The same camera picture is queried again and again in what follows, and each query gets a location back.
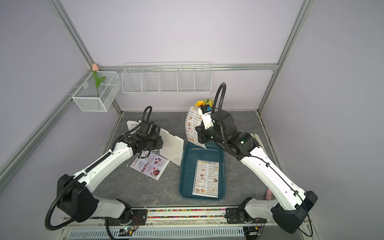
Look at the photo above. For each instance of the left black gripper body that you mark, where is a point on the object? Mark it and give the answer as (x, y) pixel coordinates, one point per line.
(154, 143)

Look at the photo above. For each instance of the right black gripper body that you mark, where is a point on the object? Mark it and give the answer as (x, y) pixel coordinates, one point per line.
(206, 135)

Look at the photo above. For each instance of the yellow food menu sheet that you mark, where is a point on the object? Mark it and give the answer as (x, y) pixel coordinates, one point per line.
(193, 120)
(206, 180)

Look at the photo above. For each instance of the white menu holder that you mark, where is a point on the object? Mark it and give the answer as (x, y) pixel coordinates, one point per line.
(173, 147)
(133, 126)

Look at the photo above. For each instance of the red special menu sheet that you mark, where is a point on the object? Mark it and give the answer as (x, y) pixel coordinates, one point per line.
(152, 166)

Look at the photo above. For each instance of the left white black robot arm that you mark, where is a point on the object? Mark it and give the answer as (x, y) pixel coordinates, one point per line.
(75, 201)

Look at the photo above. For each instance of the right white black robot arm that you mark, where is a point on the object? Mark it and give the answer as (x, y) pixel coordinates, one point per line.
(292, 204)

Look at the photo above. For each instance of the teal plastic tray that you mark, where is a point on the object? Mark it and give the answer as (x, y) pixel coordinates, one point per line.
(192, 154)

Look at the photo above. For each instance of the sunflower bouquet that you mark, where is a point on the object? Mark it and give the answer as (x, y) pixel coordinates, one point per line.
(204, 102)

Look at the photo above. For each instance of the beige work glove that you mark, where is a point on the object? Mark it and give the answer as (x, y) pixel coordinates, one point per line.
(258, 139)

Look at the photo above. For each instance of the purple pink hair brush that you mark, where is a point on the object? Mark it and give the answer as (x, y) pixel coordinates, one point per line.
(268, 195)

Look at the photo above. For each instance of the pink artificial tulip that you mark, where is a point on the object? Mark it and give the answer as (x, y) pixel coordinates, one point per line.
(98, 80)

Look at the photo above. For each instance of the white wire wall shelf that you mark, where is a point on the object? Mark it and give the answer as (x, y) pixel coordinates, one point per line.
(167, 78)

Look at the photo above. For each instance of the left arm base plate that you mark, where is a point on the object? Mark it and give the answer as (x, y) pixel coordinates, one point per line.
(134, 217)

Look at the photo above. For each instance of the white mesh wall basket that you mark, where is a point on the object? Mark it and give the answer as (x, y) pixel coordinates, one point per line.
(86, 95)

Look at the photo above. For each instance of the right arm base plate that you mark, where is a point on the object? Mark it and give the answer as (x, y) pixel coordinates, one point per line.
(236, 216)

